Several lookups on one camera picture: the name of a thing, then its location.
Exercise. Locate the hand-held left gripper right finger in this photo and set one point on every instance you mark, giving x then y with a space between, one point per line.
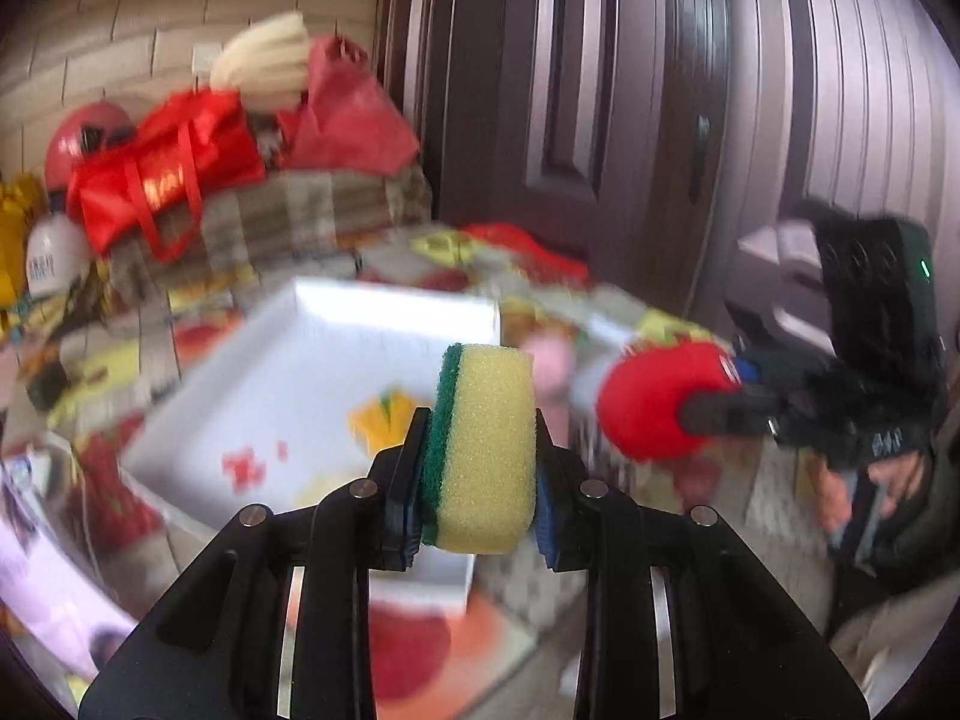
551 521

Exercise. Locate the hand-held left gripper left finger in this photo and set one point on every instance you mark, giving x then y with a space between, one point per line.
403 499

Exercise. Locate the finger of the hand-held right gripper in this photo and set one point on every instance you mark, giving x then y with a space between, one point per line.
744 370
727 409

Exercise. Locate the red plush toy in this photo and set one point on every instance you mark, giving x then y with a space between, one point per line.
645 397

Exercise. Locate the yellow and green sponge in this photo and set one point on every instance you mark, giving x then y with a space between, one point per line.
487 450

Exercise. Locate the pink plush toy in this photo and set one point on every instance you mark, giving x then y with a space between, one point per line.
549 364

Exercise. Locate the white plastic tray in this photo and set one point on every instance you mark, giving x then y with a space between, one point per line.
300 375

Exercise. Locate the person's right forearm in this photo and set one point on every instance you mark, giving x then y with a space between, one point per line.
922 532

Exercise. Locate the person's right hand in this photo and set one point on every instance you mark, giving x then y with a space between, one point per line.
900 480

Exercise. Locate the crumpled red plastic bag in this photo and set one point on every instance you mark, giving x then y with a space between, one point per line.
525 244

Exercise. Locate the plaid covered box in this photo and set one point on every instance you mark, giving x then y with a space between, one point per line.
300 214

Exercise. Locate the dark brown door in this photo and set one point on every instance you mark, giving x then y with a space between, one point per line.
600 90

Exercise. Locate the red tote bag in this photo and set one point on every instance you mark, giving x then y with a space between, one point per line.
172 165

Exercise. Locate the white helmet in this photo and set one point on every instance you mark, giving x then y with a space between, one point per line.
56 255

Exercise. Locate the cream foam roll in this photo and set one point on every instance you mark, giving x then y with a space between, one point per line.
262 64

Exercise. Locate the yellow shopping bag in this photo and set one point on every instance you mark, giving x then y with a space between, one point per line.
16 232

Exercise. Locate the pink helmet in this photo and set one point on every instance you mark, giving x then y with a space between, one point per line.
82 142

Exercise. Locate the white wall socket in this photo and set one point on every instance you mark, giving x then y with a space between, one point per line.
204 58

